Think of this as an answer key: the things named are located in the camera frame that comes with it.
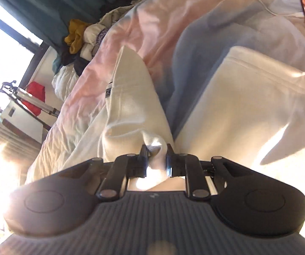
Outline teal window curtain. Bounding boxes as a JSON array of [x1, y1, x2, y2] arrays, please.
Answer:
[[0, 0, 167, 50], [0, 108, 45, 154]]

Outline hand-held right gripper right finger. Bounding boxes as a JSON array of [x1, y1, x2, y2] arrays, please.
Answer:
[[165, 143, 239, 202]]

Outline teal cloth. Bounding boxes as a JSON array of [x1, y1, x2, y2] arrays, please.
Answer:
[[52, 55, 63, 73]]

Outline white printed shirt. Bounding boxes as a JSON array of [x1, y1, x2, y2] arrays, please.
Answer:
[[83, 23, 122, 55]]

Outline grey crumpled garment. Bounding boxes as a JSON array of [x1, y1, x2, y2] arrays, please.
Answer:
[[99, 4, 143, 33]]

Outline pastel bed blanket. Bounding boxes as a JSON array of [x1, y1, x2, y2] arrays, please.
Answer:
[[25, 0, 305, 186]]

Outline red cloth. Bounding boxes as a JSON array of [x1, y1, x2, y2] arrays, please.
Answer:
[[25, 81, 46, 116]]

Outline black cloth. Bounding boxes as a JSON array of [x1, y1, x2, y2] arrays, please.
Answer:
[[59, 50, 92, 77]]

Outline white steamer base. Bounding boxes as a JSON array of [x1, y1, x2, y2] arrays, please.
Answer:
[[0, 102, 50, 139]]

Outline garment steamer stand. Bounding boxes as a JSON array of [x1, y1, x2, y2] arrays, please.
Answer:
[[0, 80, 60, 118]]

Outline mustard yellow cloth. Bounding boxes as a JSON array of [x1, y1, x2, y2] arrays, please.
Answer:
[[64, 18, 92, 54]]

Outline black framed window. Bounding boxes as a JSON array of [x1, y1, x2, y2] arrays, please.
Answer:
[[0, 0, 45, 112]]

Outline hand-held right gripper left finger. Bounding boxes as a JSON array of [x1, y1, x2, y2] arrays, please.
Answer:
[[74, 144, 150, 201]]

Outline cream sweatpants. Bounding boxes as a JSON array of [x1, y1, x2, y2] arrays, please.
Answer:
[[62, 45, 305, 192]]

